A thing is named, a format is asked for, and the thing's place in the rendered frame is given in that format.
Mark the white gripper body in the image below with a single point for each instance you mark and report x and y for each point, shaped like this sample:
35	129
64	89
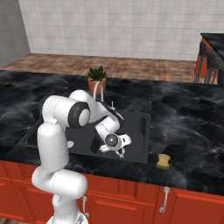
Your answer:
112	150

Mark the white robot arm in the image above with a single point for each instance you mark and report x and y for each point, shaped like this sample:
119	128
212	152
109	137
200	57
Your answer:
54	145

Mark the black kitchen sink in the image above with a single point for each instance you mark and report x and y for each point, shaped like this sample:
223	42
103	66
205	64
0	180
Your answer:
135	137

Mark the yellow sponge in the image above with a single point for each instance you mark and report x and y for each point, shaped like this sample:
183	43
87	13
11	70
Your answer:
163	162

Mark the silver sink tap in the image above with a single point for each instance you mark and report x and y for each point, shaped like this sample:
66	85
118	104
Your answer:
95	89

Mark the red cupboard door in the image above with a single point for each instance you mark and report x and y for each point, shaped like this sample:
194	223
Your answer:
122	204
195	208
17	192

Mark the green plant in orange pot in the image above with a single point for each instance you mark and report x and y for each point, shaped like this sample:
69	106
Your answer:
97	76

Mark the dark stool with grey legs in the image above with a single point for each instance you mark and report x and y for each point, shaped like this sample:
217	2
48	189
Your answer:
213	65

